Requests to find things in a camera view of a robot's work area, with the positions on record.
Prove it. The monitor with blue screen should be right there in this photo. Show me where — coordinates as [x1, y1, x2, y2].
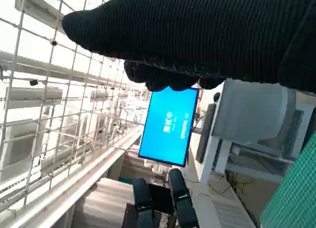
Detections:
[138, 86, 200, 167]

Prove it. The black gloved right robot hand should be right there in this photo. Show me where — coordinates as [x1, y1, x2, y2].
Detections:
[61, 0, 316, 95]

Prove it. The grey mesh office chair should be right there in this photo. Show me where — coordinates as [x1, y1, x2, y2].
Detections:
[209, 78, 312, 152]

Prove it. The white wire grid panel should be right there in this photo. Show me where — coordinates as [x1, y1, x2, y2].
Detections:
[0, 0, 149, 214]

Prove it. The green cutting mat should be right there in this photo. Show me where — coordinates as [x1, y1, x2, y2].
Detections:
[260, 136, 316, 228]

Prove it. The dark monitor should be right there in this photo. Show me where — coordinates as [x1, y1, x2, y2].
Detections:
[196, 103, 217, 163]

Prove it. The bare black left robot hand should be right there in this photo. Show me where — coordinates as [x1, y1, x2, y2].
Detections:
[133, 168, 199, 228]

